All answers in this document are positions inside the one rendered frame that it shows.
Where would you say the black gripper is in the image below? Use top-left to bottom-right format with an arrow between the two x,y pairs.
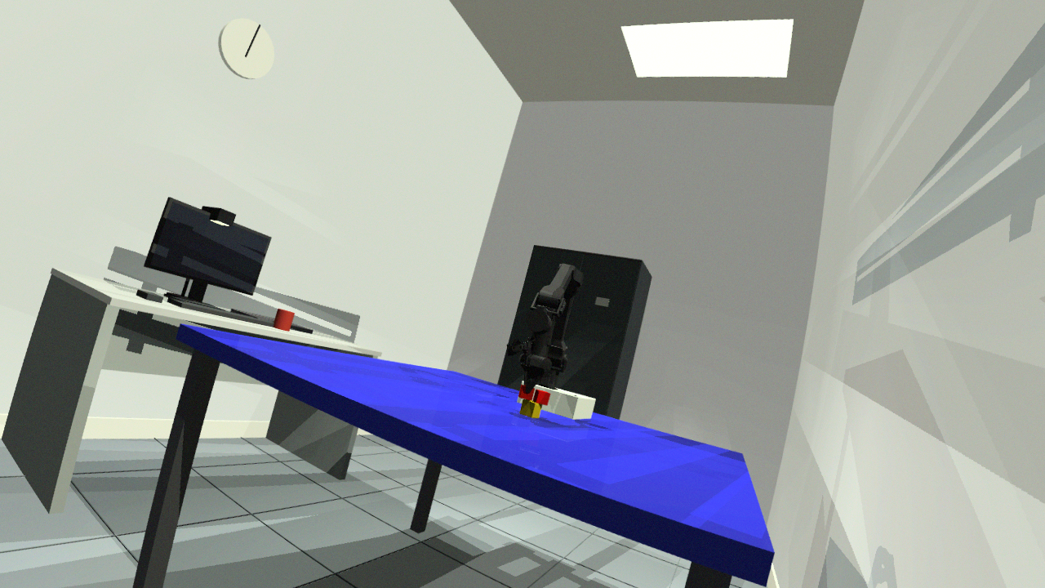
519,333 -> 552,393

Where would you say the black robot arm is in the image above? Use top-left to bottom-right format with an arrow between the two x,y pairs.
507,263 -> 584,390

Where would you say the yellow cube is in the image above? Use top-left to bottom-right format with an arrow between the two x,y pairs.
519,399 -> 543,418

